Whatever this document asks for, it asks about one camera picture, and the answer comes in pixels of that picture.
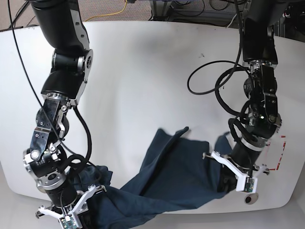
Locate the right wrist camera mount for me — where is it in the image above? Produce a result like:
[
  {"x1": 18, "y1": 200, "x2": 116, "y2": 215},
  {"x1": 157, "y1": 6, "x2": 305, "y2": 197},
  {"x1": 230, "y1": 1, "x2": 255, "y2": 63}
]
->
[{"x1": 35, "y1": 185, "x2": 107, "y2": 229}]

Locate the red tape rectangle marking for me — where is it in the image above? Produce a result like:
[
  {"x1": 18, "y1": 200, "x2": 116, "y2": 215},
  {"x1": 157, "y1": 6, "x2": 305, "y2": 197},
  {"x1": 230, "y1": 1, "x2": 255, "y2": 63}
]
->
[{"x1": 266, "y1": 134, "x2": 286, "y2": 171}]

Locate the right table cable grommet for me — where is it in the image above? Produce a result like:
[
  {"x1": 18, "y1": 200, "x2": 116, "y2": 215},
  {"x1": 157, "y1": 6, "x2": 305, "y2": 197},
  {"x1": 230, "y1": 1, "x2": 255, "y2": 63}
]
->
[{"x1": 244, "y1": 193, "x2": 259, "y2": 205}]

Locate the yellow cable on floor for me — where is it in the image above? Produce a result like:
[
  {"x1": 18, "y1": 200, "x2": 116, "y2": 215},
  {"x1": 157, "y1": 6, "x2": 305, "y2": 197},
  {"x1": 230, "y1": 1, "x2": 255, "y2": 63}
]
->
[{"x1": 85, "y1": 0, "x2": 127, "y2": 22}]

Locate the dark blue t-shirt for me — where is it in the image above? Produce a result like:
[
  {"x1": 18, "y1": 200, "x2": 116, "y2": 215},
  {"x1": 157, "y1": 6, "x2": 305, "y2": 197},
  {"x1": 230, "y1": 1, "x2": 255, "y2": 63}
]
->
[{"x1": 74, "y1": 127, "x2": 228, "y2": 229}]

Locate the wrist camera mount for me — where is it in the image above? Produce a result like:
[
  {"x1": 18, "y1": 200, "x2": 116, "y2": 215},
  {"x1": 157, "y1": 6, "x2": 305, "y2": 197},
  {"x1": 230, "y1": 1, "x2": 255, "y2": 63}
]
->
[
  {"x1": 203, "y1": 151, "x2": 270, "y2": 194},
  {"x1": 35, "y1": 185, "x2": 107, "y2": 229}
]

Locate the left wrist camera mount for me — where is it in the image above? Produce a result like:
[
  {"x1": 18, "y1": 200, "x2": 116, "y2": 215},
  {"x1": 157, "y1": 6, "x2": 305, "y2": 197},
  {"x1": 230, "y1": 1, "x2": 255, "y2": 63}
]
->
[{"x1": 203, "y1": 151, "x2": 270, "y2": 194}]

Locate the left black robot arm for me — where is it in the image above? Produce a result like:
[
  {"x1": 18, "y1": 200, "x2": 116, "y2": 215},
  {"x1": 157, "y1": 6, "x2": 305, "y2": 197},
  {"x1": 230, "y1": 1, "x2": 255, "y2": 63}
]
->
[{"x1": 212, "y1": 0, "x2": 289, "y2": 194}]

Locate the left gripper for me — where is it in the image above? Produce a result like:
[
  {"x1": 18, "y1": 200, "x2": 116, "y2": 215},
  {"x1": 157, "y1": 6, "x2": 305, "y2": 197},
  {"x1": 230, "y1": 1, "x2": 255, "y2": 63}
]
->
[{"x1": 218, "y1": 140, "x2": 260, "y2": 193}]

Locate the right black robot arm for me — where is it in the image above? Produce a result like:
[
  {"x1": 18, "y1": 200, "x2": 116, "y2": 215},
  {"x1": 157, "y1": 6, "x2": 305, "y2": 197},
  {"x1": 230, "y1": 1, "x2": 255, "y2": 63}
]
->
[{"x1": 23, "y1": 0, "x2": 94, "y2": 229}]

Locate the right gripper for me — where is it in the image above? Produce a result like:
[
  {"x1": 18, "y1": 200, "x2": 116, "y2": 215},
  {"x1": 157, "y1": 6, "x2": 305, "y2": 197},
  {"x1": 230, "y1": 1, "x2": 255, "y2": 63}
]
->
[{"x1": 44, "y1": 181, "x2": 92, "y2": 229}]

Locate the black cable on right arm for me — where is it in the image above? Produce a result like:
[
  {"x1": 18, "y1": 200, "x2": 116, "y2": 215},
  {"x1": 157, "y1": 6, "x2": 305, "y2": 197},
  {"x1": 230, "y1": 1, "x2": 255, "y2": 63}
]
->
[{"x1": 4, "y1": 0, "x2": 101, "y2": 172}]

